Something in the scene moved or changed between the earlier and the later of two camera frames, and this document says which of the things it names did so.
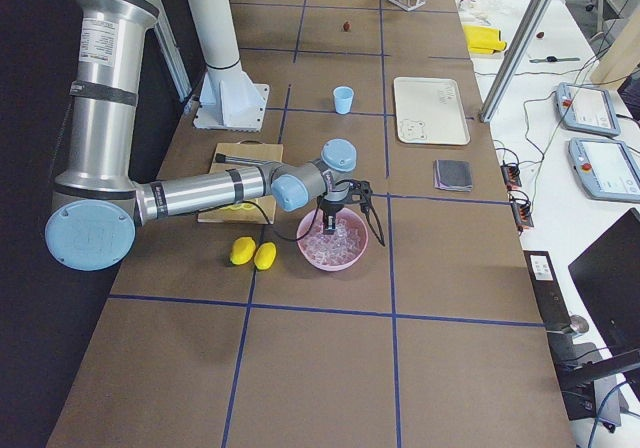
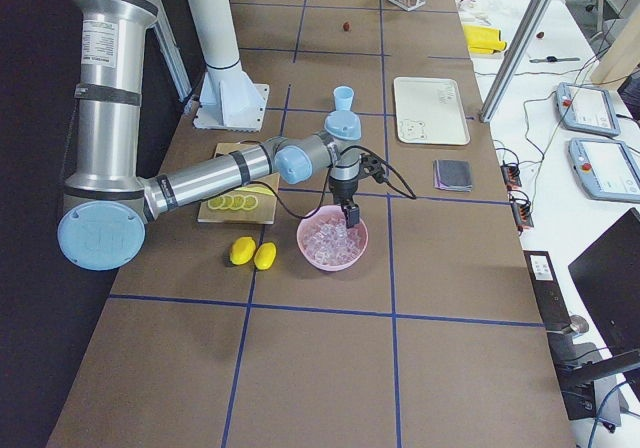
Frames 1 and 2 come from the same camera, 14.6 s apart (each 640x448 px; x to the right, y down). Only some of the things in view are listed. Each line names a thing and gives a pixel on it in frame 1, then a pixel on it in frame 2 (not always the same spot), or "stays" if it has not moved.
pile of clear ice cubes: [342, 248] stays
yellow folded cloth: [483, 39] stays
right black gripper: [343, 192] → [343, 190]
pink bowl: [337, 251] stays
